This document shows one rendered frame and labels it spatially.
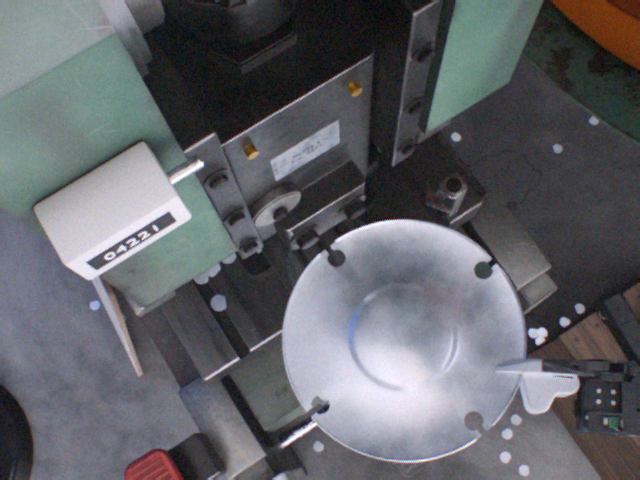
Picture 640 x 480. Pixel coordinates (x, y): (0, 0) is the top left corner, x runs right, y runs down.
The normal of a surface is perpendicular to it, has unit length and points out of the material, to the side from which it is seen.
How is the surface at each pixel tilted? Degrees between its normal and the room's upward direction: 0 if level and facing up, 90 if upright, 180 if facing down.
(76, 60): 90
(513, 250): 0
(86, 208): 0
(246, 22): 100
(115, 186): 0
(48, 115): 90
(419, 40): 90
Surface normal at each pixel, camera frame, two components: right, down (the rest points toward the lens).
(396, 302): -0.11, -0.25
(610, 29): -0.84, 0.53
